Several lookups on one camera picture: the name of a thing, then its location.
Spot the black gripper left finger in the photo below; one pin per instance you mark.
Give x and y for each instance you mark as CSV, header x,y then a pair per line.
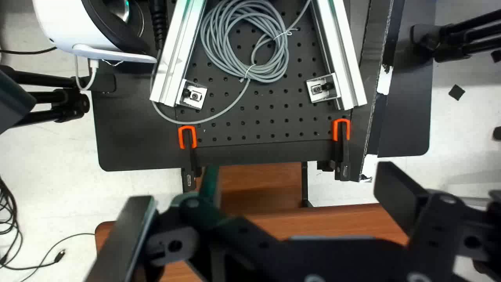
x,y
122,236

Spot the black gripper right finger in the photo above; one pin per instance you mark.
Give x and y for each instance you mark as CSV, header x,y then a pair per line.
x,y
416,209

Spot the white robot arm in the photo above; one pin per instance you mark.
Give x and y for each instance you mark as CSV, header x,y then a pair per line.
x,y
67,26

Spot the black stand platform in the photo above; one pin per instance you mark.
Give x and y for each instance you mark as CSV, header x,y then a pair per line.
x,y
125,142

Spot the black orange bar clamp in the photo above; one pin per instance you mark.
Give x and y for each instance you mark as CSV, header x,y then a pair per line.
x,y
339,127
186,137

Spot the black square floor marker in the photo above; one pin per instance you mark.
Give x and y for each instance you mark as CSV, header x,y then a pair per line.
x,y
455,93

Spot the white paper label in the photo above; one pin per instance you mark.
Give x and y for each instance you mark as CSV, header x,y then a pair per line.
x,y
385,79

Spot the black perforated breadboard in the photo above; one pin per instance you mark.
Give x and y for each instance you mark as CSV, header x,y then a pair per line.
x,y
270,120

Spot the black camera tripod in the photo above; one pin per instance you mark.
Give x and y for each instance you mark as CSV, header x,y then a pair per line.
x,y
51,102

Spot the silver rail bracket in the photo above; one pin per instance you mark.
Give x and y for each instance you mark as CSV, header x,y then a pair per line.
x,y
191,96
322,88

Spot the aluminium profile rail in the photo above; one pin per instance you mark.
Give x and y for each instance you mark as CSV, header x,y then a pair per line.
x,y
173,52
338,52

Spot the black camera stand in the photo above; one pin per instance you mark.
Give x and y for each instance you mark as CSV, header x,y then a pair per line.
x,y
458,37

